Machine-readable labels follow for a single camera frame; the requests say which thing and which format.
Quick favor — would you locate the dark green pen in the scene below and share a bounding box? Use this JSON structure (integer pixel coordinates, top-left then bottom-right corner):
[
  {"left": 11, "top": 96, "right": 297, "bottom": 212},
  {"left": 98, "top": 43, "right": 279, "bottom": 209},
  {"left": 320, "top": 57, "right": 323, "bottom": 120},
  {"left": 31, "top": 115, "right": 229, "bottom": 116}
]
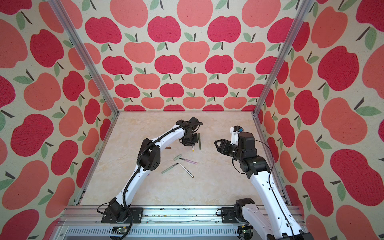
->
[{"left": 198, "top": 133, "right": 202, "bottom": 151}]

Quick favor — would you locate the white brown-tipped pen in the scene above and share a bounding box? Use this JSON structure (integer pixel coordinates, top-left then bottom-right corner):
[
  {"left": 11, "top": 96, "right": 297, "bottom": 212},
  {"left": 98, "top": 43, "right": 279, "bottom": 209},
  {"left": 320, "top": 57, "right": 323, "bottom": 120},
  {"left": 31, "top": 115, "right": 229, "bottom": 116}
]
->
[{"left": 179, "top": 163, "right": 195, "bottom": 178}]

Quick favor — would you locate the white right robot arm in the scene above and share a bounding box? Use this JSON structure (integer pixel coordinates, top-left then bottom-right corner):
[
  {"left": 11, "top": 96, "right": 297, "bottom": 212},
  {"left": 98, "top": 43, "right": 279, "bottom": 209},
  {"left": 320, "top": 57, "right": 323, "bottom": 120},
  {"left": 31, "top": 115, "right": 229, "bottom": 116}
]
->
[{"left": 214, "top": 129, "right": 314, "bottom": 240}]

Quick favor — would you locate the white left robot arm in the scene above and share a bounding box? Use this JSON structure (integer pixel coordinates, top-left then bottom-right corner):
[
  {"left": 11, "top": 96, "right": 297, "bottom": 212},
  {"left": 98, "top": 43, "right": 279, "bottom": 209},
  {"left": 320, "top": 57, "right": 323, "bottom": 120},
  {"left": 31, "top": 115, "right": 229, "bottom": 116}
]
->
[{"left": 100, "top": 117, "right": 203, "bottom": 224}]

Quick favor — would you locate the light green pen cap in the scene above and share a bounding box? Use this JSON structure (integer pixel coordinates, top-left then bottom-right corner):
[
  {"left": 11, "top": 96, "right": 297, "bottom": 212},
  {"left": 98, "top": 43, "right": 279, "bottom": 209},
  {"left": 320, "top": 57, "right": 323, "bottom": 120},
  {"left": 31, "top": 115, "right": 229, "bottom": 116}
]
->
[{"left": 174, "top": 155, "right": 182, "bottom": 161}]

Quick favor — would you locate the purple pen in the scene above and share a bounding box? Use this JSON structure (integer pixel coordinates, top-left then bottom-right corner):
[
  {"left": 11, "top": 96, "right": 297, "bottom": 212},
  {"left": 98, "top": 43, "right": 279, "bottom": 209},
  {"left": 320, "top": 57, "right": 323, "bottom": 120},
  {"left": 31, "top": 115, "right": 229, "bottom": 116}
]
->
[{"left": 180, "top": 158, "right": 198, "bottom": 165}]

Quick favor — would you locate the light green pen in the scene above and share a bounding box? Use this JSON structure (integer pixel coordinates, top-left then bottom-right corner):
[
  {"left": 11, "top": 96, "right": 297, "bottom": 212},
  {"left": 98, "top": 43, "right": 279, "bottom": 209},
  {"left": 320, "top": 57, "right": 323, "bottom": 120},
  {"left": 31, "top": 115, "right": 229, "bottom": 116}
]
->
[{"left": 161, "top": 163, "right": 179, "bottom": 174}]

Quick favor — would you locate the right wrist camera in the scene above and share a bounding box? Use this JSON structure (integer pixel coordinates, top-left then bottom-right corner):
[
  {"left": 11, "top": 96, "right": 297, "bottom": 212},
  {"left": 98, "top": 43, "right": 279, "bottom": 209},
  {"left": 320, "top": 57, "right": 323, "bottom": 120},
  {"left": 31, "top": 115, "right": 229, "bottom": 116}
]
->
[{"left": 230, "top": 126, "right": 244, "bottom": 146}]

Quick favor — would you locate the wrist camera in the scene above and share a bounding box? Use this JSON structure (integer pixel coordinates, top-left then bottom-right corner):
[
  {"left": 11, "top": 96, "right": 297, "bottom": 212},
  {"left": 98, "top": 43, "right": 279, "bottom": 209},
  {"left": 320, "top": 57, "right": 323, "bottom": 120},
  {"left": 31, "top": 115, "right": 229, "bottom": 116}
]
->
[
  {"left": 188, "top": 117, "right": 203, "bottom": 128},
  {"left": 230, "top": 126, "right": 244, "bottom": 146}
]

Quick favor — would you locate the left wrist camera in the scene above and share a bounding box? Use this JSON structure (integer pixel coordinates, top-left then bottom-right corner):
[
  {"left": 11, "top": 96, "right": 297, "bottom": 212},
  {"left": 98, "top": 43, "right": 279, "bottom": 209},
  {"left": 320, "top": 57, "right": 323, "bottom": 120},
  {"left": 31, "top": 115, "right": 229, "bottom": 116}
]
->
[{"left": 188, "top": 117, "right": 203, "bottom": 128}]

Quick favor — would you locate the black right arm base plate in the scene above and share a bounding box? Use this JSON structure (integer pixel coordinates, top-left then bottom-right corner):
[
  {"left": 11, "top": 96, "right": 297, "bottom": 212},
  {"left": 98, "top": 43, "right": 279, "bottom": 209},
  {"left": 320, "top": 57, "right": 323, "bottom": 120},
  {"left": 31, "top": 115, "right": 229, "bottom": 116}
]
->
[{"left": 219, "top": 207, "right": 240, "bottom": 224}]

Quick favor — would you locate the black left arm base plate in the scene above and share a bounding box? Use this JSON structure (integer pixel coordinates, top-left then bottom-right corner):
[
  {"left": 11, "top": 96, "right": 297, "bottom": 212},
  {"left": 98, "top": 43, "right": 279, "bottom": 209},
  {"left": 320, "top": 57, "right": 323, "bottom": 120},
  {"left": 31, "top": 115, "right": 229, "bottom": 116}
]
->
[{"left": 101, "top": 208, "right": 144, "bottom": 224}]

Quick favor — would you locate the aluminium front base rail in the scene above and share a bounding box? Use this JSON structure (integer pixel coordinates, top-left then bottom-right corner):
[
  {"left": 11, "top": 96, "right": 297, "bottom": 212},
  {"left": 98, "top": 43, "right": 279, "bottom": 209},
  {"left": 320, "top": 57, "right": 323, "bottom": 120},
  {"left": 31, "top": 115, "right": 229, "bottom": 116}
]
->
[{"left": 48, "top": 205, "right": 307, "bottom": 240}]

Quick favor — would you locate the aluminium right rear corner post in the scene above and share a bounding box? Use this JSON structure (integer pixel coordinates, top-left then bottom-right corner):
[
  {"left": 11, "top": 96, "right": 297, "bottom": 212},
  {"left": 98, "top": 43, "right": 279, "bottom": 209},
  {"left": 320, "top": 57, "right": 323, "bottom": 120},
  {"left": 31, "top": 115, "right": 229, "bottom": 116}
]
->
[{"left": 252, "top": 0, "right": 315, "bottom": 118}]

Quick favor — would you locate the aluminium corner post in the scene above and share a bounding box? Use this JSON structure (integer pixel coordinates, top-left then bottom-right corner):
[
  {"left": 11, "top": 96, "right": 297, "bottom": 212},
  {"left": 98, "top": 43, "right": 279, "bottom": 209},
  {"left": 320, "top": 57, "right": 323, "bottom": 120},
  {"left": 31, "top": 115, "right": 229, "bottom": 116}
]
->
[
  {"left": 48, "top": 1, "right": 120, "bottom": 116},
  {"left": 252, "top": 0, "right": 315, "bottom": 118}
]

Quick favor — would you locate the aluminium left rear corner post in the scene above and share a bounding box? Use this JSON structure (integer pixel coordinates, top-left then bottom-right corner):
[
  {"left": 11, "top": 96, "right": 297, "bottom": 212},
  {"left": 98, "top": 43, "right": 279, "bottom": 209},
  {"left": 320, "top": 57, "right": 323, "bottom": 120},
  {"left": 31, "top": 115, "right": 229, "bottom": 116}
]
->
[{"left": 48, "top": 1, "right": 120, "bottom": 116}]

